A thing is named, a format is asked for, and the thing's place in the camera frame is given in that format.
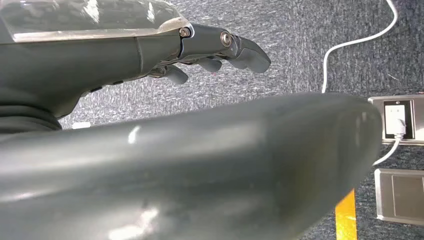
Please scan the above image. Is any yellow floor tape strip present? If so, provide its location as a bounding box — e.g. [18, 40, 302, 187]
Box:
[334, 188, 359, 240]

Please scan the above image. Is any ribbed grey left arm sleeve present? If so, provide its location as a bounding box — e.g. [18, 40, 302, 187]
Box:
[0, 96, 63, 135]

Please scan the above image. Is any closed silver floor socket cover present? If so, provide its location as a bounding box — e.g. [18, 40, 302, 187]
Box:
[373, 167, 424, 227]

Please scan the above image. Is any silver floor socket box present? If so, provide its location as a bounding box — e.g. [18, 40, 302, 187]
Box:
[367, 94, 424, 147]

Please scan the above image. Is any long white cable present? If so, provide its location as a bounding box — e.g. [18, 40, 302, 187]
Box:
[320, 0, 399, 95]

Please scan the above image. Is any white plug with cable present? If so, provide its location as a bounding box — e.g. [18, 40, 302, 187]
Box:
[372, 104, 408, 167]

